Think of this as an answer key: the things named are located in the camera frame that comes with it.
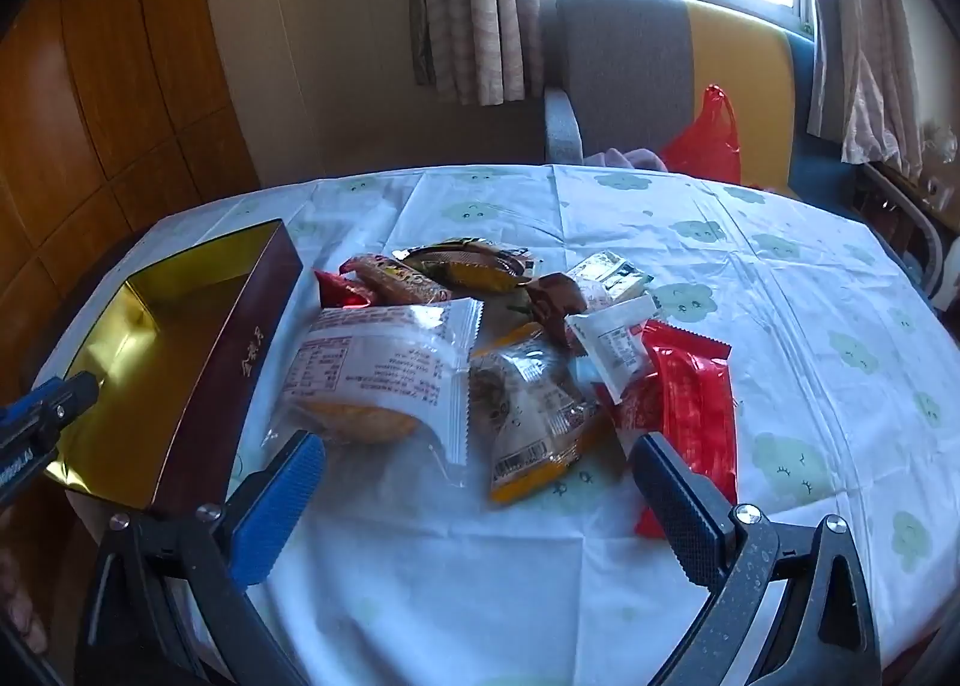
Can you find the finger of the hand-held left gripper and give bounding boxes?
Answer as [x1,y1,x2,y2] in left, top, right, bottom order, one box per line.
[0,371,102,451]
[0,431,59,507]

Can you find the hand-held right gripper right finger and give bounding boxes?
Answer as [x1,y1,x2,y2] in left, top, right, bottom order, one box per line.
[628,431,882,686]

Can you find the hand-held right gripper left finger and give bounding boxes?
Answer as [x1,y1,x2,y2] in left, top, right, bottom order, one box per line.
[75,429,327,686]

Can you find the gold tin box maroon sides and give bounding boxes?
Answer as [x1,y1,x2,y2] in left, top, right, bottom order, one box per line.
[41,219,305,516]

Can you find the long red snack packet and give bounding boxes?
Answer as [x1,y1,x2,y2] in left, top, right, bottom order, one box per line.
[600,318,740,537]

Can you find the clear bread packet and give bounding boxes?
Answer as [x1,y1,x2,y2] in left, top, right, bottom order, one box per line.
[270,297,485,466]

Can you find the orange-edged cake packet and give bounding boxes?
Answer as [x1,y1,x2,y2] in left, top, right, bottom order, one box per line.
[469,322,612,507]

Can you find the white and red leaf-print packet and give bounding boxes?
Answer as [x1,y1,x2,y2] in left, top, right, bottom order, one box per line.
[564,294,659,406]

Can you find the small shiny red packet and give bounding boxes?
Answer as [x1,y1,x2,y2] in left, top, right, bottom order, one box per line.
[313,268,376,312]

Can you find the dark snack packet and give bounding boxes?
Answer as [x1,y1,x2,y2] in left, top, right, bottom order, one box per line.
[525,272,593,350]

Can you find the clear sesame bar packet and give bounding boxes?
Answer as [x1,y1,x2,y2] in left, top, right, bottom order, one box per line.
[566,249,653,308]

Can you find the red rice cracker packet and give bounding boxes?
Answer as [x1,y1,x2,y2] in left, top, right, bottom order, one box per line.
[341,253,455,306]

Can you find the black and yellow snack packet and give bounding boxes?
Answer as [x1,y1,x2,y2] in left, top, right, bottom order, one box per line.
[391,238,539,293]

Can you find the person's left hand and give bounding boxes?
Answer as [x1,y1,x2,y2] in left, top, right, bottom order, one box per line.
[0,506,50,657]

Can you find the white cloud-print tablecloth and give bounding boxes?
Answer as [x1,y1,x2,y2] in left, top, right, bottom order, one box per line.
[30,163,942,686]

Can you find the wooden wardrobe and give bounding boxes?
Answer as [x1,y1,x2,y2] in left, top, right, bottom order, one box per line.
[0,0,263,327]

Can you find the pink cloth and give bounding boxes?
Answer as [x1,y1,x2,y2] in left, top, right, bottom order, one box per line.
[585,146,672,172]

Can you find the red plastic bag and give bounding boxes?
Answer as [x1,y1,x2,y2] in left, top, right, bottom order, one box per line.
[660,84,743,185]

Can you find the grey office chair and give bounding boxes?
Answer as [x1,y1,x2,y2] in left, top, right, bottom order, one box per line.
[855,161,950,297]

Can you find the grey yellow blue sofa chair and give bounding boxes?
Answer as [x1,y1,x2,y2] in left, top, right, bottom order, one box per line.
[544,0,856,192]

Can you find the beige patterned curtain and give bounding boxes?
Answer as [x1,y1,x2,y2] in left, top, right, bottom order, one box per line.
[405,0,545,106]
[814,0,927,181]

